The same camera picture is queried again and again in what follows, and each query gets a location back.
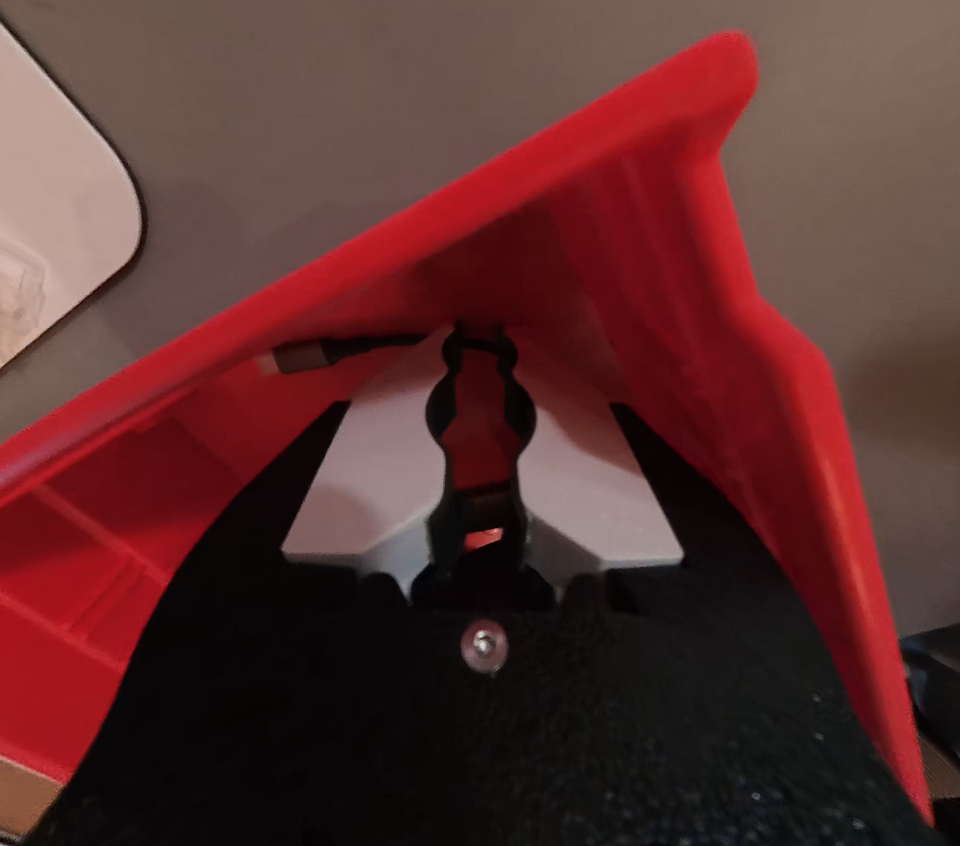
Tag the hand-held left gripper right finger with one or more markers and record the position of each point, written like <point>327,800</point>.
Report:
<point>592,478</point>

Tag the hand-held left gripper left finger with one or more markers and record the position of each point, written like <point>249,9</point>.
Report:
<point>352,478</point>

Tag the red plastic bin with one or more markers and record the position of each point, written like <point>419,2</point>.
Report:
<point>600,185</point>

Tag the white rounded board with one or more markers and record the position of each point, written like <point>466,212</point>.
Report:
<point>52,200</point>

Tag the dark object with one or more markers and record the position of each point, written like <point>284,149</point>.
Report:
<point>934,711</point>

